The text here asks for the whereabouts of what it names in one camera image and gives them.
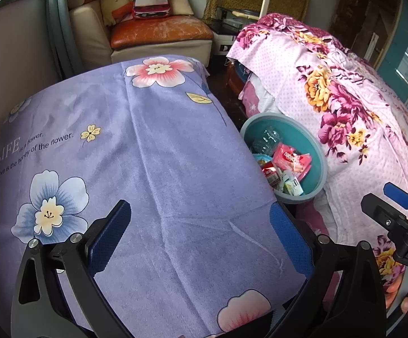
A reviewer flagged black media player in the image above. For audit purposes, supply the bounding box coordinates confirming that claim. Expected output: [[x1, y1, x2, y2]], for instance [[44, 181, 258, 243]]
[[216, 7, 261, 30]]

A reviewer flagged grey panel with dark rim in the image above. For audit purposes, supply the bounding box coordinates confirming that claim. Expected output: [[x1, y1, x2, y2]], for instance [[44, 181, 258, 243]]
[[0, 0, 64, 170]]

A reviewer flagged beige pillow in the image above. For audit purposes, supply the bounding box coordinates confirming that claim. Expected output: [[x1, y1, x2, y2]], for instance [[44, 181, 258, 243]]
[[169, 0, 194, 16]]

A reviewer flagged pink floral bedsheet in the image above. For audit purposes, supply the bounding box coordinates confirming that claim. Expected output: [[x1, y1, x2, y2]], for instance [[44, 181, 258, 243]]
[[226, 12, 408, 310]]

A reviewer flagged pink wafer packet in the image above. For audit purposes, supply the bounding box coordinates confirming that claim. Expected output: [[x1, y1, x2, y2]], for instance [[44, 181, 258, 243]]
[[272, 143, 312, 177]]

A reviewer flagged cream leather sofa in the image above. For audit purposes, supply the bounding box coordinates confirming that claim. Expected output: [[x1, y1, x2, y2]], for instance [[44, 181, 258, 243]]
[[66, 0, 214, 71]]

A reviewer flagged purple floral tablecloth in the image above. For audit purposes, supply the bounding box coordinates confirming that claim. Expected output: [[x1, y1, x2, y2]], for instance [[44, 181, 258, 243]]
[[0, 54, 315, 338]]

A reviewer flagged pink patterned sheet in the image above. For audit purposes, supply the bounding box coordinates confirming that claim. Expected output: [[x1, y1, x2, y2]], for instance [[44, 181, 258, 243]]
[[239, 75, 285, 120]]

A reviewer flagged grey blue curtain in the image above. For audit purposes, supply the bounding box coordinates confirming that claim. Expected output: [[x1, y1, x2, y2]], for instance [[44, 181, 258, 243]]
[[44, 0, 74, 78]]

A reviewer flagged dark wooden wardrobe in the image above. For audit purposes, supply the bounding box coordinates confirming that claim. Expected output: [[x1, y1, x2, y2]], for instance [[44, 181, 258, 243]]
[[331, 0, 402, 74]]

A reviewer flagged reddish brown box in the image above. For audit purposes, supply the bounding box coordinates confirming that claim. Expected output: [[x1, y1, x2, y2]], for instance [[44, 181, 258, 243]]
[[226, 60, 252, 99]]

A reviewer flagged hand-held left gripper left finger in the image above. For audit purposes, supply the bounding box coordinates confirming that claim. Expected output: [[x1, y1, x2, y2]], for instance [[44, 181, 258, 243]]
[[11, 199, 134, 338]]

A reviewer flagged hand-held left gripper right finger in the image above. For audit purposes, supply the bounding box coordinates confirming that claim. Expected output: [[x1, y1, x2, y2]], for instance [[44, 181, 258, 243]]
[[267, 202, 387, 338]]

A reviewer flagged teal glass cabinet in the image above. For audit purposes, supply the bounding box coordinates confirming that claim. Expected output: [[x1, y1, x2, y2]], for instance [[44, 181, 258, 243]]
[[376, 0, 408, 113]]

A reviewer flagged clear bottle with green label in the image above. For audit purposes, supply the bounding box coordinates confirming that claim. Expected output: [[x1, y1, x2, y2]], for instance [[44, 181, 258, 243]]
[[251, 126, 284, 155]]

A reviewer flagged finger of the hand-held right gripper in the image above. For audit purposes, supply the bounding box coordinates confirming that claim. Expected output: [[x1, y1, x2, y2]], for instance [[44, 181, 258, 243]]
[[361, 193, 408, 235], [383, 182, 408, 233]]

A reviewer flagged teal plastic basin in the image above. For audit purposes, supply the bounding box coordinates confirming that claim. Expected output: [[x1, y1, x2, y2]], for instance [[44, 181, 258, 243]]
[[240, 113, 327, 205]]

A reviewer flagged orange leather seat cushion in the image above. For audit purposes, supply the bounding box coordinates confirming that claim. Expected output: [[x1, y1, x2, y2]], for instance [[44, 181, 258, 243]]
[[110, 17, 214, 50]]

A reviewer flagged red drink can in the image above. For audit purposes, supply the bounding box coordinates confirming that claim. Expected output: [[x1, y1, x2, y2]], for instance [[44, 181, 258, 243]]
[[262, 164, 279, 187]]

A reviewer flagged cream plush pillow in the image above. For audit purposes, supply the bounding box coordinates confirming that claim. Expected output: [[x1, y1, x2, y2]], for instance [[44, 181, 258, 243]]
[[100, 0, 136, 27]]

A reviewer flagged white low cabinet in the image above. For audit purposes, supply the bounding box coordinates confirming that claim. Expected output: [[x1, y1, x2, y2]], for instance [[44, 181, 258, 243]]
[[211, 25, 247, 55]]

